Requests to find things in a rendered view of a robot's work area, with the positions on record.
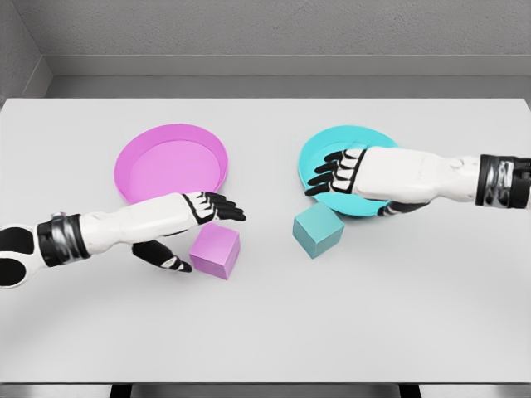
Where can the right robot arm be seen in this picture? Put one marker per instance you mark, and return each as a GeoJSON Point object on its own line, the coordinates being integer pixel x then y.
{"type": "Point", "coordinates": [481, 178]}

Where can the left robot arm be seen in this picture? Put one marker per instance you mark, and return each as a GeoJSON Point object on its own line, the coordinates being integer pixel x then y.
{"type": "Point", "coordinates": [70, 238]}

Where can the pink round plate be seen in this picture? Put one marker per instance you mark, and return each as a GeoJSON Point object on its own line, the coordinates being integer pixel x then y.
{"type": "Point", "coordinates": [174, 163]}

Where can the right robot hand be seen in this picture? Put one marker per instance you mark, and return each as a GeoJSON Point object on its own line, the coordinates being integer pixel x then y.
{"type": "Point", "coordinates": [386, 174]}

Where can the cyan round plate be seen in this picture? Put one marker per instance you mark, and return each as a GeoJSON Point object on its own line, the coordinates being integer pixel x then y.
{"type": "Point", "coordinates": [321, 149]}

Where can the pink cube block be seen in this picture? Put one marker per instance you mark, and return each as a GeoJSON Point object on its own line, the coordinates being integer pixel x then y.
{"type": "Point", "coordinates": [215, 250]}

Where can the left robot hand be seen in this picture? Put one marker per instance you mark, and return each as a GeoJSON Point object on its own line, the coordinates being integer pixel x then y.
{"type": "Point", "coordinates": [166, 215]}

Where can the teal cube block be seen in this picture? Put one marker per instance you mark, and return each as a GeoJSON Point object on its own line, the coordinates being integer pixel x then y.
{"type": "Point", "coordinates": [317, 230]}

